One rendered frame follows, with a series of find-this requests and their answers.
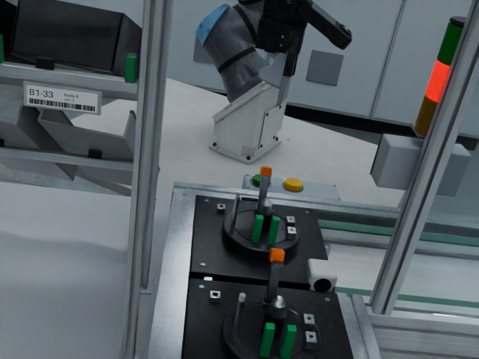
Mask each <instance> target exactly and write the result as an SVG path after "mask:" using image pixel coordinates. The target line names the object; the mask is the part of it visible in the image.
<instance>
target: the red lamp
mask: <svg viewBox="0 0 479 359"><path fill-rule="evenodd" d="M449 68H450V66H447V65H446V64H443V63H441V62H440V61H438V59H436V62H435V65H434V67H433V71H432V74H431V78H430V80H429V83H428V87H427V89H426V96H427V97H428V98H430V99H431V100H434V101H436V102H438V100H439V98H440V95H441V91H442V89H443V85H444V83H445V79H446V77H447V75H448V71H449Z"/></svg>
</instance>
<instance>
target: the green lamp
mask: <svg viewBox="0 0 479 359"><path fill-rule="evenodd" d="M462 30H463V28H462V27H459V26H456V25H454V24H452V23H451V22H448V26H447V29H446V31H445V35H444V37H443V41H442V44H441V47H440V50H439V52H438V56H437V59H438V61H440V62H441V63H443V64H446V65H447V66H450V65H451V62H452V60H453V56H454V53H455V50H456V48H457V45H458V42H459V39H460V35H461V33H462Z"/></svg>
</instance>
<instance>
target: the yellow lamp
mask: <svg viewBox="0 0 479 359"><path fill-rule="evenodd" d="M436 106H437V102H436V101H434V100H431V99H430V98H428V97H427V96H426V94H425V95H424V98H423V102H422V104H421V108H420V110H419V113H418V117H417V119H416V123H415V125H414V128H415V129H416V130H417V131H418V132H419V133H420V134H422V135H425V136H426V135H427V132H428V129H429V126H430V124H431V121H432V118H433V114H434V112H435V109H436Z"/></svg>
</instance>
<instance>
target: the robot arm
mask: <svg viewBox="0 0 479 359"><path fill-rule="evenodd" d="M238 2H239V3H238V4H236V5H234V6H233V7H230V5H228V4H223V5H221V6H218V7H217V8H216V9H215V10H213V11H212V12H211V13H210V14H208V15H207V16H206V17H205V18H204V19H203V20H202V21H201V23H200V24H199V26H198V27H197V30H196V34H197V37H198V39H199V40H200V43H201V44H202V47H203V48H204V49H205V51H206V52H207V54H208V56H209V57H210V59H211V61H212V62H213V64H214V65H215V67H216V69H217V70H218V72H219V74H220V75H221V77H222V81H223V84H224V87H225V91H226V94H227V99H228V101H229V102H230V103H232V102H233V101H235V100H236V99H238V98H239V97H240V96H242V95H244V94H245V93H246V92H248V91H249V90H251V89H252V88H253V87H255V86H256V85H258V84H260V83H261V82H262V81H264V82H266V83H268V84H270V85H273V86H274V87H276V88H278V89H279V96H278V100H277V105H278V106H280V105H281V104H282V103H283V102H284V101H285V100H286V98H287V95H288V92H289V86H290V83H291V79H292V76H293V75H294V74H295V70H296V67H297V61H298V57H299V53H300V50H301V48H302V43H303V39H304V33H305V29H306V27H307V24H308V23H310V24H311V25H312V26H313V27H314V28H315V29H317V30H318V31H319V32H320V33H322V34H323V35H324V36H326V37H327V38H328V39H329V40H330V42H332V43H333V44H334V45H335V46H336V47H337V48H340V49H341V50H344V49H345V48H346V47H347V46H348V45H349V44H350V43H351V42H352V33H351V31H350V30H349V29H348V28H347V27H345V25H343V24H340V23H339V22H338V21H337V20H335V19H334V18H333V17H331V16H330V15H329V14H328V13H327V12H325V10H323V9H322V8H321V7H319V6H318V5H317V4H315V3H314V2H313V1H312V0H238ZM254 45H255V47H254ZM255 48H258V49H262V50H264V51H265V52H269V53H268V54H269V56H270V57H271V58H273V59H274V62H273V64H272V65H270V64H269V63H268V62H266V61H265V60H264V59H263V58H262V57H261V56H260V55H259V54H258V52H257V51H256V49H255ZM284 64H285V65H284ZM283 65H284V69H283Z"/></svg>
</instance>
